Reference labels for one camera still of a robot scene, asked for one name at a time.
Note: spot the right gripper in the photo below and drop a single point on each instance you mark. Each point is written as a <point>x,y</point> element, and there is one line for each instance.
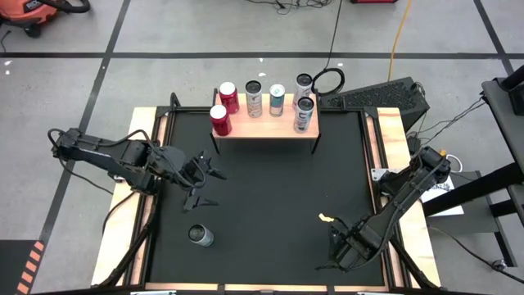
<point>356,246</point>

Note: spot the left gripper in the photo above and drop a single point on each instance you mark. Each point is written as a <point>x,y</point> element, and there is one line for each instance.
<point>182,168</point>

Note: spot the white slim can yellow patch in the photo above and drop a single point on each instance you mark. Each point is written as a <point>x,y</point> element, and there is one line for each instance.
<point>201,237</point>
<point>254,104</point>

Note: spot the red Coca-Cola Zero Sugar can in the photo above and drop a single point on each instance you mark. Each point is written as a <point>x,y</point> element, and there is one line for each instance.
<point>221,123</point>

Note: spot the blue Red Bull can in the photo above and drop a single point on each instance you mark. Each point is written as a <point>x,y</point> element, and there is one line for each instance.
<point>277,104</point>

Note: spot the Celsius Peach Vibe can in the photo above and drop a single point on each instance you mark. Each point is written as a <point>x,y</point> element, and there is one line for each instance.
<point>304,119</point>
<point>302,90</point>

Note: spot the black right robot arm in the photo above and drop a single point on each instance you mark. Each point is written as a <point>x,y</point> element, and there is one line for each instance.
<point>409,184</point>

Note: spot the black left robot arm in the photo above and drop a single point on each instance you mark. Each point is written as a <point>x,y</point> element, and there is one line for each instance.
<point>102,157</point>

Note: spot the small wooden shelf black legs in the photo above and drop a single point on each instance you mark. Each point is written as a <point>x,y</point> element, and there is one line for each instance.
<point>266,127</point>

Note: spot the black table mat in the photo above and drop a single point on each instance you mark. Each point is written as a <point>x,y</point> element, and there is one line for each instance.
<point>266,196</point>

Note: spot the wooden base board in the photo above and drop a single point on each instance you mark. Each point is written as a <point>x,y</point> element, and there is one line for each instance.
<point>118,229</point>

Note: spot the white printed paper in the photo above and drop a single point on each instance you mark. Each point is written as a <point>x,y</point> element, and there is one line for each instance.
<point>444,205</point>

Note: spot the black power adapter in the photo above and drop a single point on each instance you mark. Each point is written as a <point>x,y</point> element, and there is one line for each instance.
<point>413,143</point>

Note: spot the yellow power splitter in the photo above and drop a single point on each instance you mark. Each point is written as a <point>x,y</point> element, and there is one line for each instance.
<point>442,152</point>

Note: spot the black metal stand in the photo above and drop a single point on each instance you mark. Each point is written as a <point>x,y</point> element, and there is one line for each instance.
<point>471,192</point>

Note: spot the black perforated computer case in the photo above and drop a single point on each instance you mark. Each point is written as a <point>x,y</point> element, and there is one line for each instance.
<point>389,96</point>

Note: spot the grey side table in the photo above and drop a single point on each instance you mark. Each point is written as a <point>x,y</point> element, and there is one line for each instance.
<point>505,119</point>

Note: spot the orange shop vacuum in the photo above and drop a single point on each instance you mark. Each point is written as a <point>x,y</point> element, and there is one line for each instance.
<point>24,14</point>

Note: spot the silver mounting bracket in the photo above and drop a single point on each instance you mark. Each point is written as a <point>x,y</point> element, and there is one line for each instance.
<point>376,174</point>

